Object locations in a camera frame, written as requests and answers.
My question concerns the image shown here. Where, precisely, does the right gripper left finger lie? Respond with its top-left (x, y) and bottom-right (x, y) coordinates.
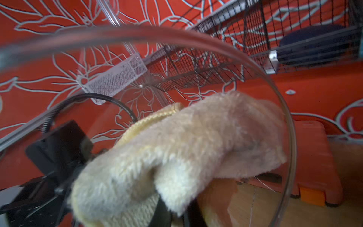
top-left (148, 197), bottom-right (173, 227)

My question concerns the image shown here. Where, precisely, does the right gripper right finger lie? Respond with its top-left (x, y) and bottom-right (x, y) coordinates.
top-left (182, 199), bottom-right (207, 227)

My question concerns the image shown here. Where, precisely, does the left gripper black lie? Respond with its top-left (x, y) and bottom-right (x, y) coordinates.
top-left (1, 121), bottom-right (93, 227)

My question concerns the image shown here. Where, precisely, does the cream yellow cloth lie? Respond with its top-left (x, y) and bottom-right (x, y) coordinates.
top-left (69, 91), bottom-right (286, 227)

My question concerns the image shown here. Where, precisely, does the glass lid with white handle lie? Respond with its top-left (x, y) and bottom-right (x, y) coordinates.
top-left (1, 25), bottom-right (297, 227)

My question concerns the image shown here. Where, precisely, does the orange plastic tool case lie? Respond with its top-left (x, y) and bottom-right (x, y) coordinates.
top-left (246, 120), bottom-right (344, 207)

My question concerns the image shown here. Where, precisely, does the white mesh basket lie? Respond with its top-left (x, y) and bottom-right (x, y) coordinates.
top-left (82, 54), bottom-right (147, 97)

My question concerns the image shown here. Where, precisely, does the dark blue round object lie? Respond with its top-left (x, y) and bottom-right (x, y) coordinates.
top-left (277, 25), bottom-right (353, 67)

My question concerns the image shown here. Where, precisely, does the black wire basket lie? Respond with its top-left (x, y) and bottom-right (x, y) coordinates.
top-left (144, 1), bottom-right (363, 92)

